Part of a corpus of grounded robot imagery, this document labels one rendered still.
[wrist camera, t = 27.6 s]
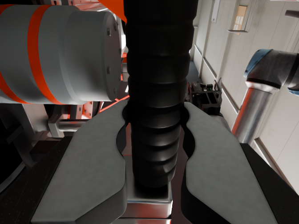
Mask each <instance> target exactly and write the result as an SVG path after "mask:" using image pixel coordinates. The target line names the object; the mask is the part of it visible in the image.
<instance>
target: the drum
mask: <svg viewBox="0 0 299 224"><path fill-rule="evenodd" d="M120 82H121V48H120V39H119V33H118V28H117V23H116V20H115V18H114V16H113V14H112V13H111V12H109V11H81V10H80V9H79V8H78V7H76V6H72V5H21V4H0V103H11V104H85V103H87V102H88V101H114V100H115V99H116V98H117V96H118V93H119V88H120Z"/></svg>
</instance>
